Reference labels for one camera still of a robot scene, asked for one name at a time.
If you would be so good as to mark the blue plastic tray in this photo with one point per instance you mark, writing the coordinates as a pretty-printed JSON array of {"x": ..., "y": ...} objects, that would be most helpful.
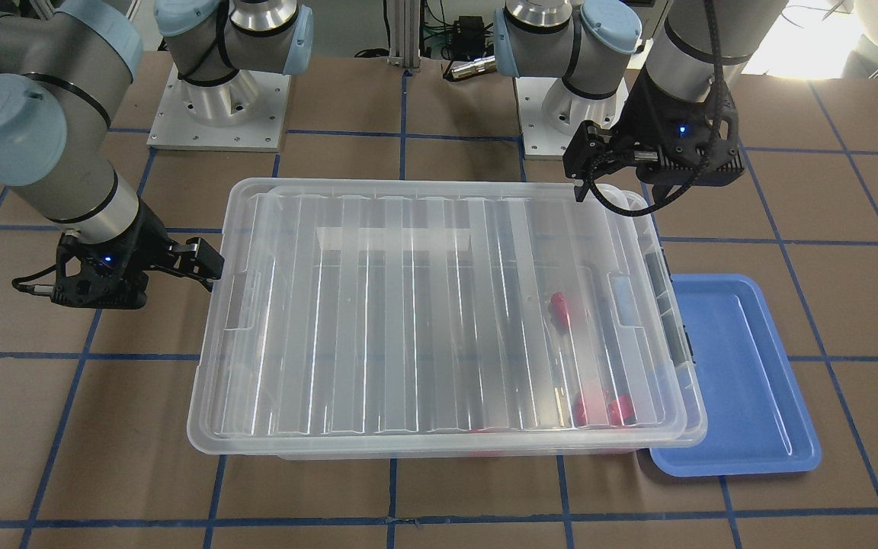
[{"x": 757, "y": 420}]

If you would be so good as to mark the aluminium frame post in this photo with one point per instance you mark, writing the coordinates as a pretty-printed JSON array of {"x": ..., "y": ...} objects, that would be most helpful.
[{"x": 404, "y": 24}]

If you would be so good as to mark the clear plastic box lid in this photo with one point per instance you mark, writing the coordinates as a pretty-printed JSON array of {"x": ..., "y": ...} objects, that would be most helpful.
[{"x": 439, "y": 313}]

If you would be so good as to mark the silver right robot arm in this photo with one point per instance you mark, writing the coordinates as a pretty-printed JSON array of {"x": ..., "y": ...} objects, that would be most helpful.
[{"x": 63, "y": 75}]

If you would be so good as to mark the black power adapter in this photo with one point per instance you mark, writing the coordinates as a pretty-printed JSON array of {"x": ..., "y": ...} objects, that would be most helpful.
[{"x": 468, "y": 36}]

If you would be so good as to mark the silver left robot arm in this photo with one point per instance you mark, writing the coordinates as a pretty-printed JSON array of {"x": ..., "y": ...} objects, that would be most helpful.
[{"x": 701, "y": 47}]

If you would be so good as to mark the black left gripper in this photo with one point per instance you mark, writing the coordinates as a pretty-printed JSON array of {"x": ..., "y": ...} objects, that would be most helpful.
[{"x": 646, "y": 114}]

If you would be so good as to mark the red block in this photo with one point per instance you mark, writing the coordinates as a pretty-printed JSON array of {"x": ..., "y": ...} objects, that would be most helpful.
[
  {"x": 589, "y": 409},
  {"x": 621, "y": 411},
  {"x": 560, "y": 312}
]

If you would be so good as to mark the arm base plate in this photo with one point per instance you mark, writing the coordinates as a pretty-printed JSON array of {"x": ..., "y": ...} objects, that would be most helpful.
[
  {"x": 549, "y": 114},
  {"x": 246, "y": 114}
]

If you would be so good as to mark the silver metal cylinder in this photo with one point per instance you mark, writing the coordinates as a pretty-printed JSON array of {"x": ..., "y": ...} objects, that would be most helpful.
[{"x": 462, "y": 70}]

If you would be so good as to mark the red block in box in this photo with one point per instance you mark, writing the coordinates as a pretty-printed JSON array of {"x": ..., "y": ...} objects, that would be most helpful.
[
  {"x": 589, "y": 409},
  {"x": 621, "y": 411}
]

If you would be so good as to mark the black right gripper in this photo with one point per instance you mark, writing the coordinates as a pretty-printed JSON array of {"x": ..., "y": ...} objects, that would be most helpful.
[{"x": 151, "y": 242}]

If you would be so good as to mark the clear plastic storage box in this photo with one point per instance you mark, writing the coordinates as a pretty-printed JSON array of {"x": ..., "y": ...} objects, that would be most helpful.
[{"x": 668, "y": 305}]

